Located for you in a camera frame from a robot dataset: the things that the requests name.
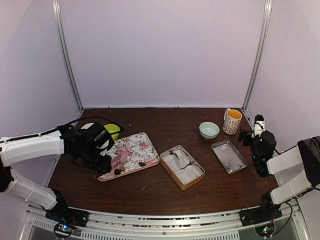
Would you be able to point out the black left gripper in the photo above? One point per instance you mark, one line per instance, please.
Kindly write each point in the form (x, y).
(102, 168)

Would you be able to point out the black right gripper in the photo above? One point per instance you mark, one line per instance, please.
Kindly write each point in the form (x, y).
(245, 142)

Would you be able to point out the pink metal tongs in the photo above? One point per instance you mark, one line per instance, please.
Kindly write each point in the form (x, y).
(116, 163)

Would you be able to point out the bear print tin lid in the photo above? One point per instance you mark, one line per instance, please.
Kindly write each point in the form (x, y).
(229, 156)

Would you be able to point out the white chocolate piece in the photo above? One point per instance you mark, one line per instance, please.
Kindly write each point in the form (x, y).
(108, 175)

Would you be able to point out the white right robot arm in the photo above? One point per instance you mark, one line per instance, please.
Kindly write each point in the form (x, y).
(299, 167)

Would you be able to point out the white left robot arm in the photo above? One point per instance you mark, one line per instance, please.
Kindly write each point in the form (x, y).
(53, 142)

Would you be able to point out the dark rose chocolate lower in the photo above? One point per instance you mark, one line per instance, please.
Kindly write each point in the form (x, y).
(117, 172)

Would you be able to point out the white round cup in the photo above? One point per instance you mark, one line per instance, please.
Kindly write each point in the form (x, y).
(86, 126)

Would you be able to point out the lime green plastic bowl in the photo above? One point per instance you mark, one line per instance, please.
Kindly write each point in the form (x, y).
(114, 130)

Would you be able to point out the pink floral serving tray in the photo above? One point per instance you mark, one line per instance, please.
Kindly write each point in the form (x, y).
(139, 149)

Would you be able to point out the white floral mug yellow inside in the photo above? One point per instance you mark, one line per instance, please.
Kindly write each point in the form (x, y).
(231, 121)

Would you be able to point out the light blue ceramic bowl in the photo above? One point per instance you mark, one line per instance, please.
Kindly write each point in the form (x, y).
(209, 130)

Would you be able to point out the tan tin box paper cups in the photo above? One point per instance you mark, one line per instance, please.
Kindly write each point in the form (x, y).
(182, 167)

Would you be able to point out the right circuit board with leds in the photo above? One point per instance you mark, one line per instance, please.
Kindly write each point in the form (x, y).
(265, 231)

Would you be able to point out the circuit board with leds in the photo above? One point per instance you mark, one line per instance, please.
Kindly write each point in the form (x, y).
(265, 231)
(63, 231)

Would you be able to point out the left circuit board with leds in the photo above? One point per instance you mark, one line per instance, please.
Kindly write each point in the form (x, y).
(63, 231)

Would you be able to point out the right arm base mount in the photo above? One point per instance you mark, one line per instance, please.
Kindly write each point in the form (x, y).
(267, 211)

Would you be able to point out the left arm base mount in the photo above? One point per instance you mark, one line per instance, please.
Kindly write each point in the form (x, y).
(63, 214)

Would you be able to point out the right side aluminium base rail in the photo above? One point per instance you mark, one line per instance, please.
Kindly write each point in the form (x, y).
(297, 185)

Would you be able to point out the front aluminium frame rail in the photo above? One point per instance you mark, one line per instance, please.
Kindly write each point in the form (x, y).
(225, 225)

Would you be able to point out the right rear aluminium corner post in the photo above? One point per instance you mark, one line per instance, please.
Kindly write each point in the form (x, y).
(264, 30)

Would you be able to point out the aluminium corner post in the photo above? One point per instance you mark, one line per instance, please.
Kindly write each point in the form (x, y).
(65, 54)
(264, 30)

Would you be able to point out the left rear aluminium corner post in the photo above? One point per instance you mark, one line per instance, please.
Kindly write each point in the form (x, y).
(65, 54)

